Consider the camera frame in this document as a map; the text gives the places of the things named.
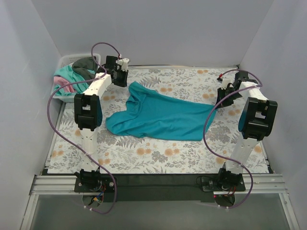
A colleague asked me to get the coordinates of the teal t shirt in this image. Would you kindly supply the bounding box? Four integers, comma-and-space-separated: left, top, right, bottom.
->
106, 82, 216, 141

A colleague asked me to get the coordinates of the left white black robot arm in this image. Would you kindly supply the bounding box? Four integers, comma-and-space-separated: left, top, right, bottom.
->
74, 56, 130, 192

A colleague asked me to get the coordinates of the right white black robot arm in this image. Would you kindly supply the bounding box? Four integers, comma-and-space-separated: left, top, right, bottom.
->
216, 69, 278, 191

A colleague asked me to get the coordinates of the dark grey shirt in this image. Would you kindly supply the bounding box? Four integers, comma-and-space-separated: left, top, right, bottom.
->
72, 57, 98, 81

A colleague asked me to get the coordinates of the mint green shirt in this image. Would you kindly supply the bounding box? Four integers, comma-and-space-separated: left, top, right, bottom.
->
54, 65, 89, 96

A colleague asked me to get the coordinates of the white plastic laundry basket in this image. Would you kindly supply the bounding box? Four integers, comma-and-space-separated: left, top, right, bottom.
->
51, 54, 101, 103

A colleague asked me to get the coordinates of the pink shirt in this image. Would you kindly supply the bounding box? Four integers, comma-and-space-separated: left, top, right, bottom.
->
54, 76, 76, 93

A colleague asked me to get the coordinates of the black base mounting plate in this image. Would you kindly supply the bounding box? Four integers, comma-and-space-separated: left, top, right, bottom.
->
74, 172, 246, 202

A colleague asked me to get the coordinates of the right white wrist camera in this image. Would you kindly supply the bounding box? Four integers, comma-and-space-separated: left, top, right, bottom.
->
217, 74, 232, 90

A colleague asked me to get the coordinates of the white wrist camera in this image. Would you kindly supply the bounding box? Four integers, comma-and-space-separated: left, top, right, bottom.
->
116, 58, 130, 72
217, 74, 232, 90

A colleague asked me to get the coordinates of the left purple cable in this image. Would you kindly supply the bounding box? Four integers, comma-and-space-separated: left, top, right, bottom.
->
47, 42, 118, 214

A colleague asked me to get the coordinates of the purple cable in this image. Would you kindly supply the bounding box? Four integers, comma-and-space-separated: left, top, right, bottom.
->
47, 42, 118, 214
202, 68, 263, 209

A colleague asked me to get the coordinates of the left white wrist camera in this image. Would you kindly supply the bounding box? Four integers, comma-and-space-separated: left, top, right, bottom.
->
116, 58, 130, 72

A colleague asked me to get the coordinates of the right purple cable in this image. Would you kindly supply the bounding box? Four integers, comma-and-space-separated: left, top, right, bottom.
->
202, 68, 263, 209

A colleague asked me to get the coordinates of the aluminium frame rail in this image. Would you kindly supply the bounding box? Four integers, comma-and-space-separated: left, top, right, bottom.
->
31, 173, 288, 195

